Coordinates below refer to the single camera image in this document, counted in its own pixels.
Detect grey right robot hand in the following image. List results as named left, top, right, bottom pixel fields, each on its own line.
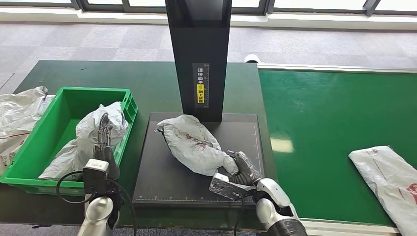
left=225, top=150, right=262, bottom=178

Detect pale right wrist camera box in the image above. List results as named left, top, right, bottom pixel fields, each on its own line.
left=208, top=173, right=256, bottom=202

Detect silver conveyor frame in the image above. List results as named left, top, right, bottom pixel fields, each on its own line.
left=257, top=62, right=417, bottom=236

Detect green plastic crate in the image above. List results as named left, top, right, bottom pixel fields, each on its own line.
left=0, top=86, right=139, bottom=197

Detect green conveyor belt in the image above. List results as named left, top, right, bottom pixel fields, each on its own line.
left=258, top=69, right=417, bottom=227

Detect dark window frame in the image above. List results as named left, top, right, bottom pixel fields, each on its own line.
left=0, top=0, right=417, bottom=17

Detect black inbound scanner machine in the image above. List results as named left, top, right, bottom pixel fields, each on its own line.
left=132, top=0, right=271, bottom=209

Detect crumpled white plastic bags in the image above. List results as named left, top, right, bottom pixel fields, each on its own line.
left=0, top=86, right=55, bottom=175

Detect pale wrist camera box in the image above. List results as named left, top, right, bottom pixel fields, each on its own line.
left=208, top=173, right=256, bottom=202
left=82, top=159, right=110, bottom=195

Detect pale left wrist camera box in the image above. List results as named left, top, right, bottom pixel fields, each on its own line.
left=82, top=159, right=110, bottom=195

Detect grey plastic parcel bag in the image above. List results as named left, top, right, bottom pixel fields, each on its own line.
left=38, top=101, right=129, bottom=182
left=155, top=114, right=239, bottom=177
left=348, top=146, right=417, bottom=236

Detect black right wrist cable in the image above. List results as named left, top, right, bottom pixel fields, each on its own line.
left=233, top=192, right=248, bottom=236

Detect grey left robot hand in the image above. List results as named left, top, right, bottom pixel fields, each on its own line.
left=92, top=112, right=120, bottom=182

